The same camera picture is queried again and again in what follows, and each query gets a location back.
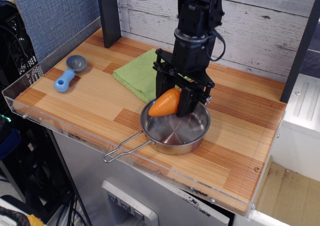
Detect black vertical post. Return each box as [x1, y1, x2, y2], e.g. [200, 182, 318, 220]
[98, 0, 122, 48]
[280, 0, 320, 103]

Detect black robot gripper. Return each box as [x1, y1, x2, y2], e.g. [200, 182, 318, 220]
[153, 32, 215, 117]

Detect orange plastic toy carrot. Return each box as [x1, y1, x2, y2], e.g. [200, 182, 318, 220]
[148, 88, 181, 117]

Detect blue grey ice cream scoop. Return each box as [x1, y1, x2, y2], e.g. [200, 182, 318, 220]
[54, 55, 88, 93]

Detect white metal side unit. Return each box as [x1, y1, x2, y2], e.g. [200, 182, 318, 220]
[270, 74, 320, 181]

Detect black plastic crate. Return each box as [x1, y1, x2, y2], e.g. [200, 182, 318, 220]
[0, 0, 37, 75]

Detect black left vertical post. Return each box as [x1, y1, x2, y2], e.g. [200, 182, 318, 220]
[98, 0, 122, 48]

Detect black right vertical post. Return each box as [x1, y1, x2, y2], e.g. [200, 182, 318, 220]
[280, 0, 320, 103]

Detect clear acrylic table guard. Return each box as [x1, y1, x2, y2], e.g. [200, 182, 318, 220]
[4, 30, 286, 217]

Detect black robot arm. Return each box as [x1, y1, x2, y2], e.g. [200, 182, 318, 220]
[153, 0, 224, 117]

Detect stainless steel cabinet with dispenser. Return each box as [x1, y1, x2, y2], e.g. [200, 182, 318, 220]
[51, 132, 235, 225]

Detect stainless steel pan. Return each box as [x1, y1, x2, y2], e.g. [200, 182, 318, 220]
[102, 100, 211, 163]

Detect green folded cloth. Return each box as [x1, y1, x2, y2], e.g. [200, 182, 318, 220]
[111, 48, 192, 104]

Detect black braided cable sleeve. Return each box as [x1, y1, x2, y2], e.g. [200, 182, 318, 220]
[0, 207, 30, 226]

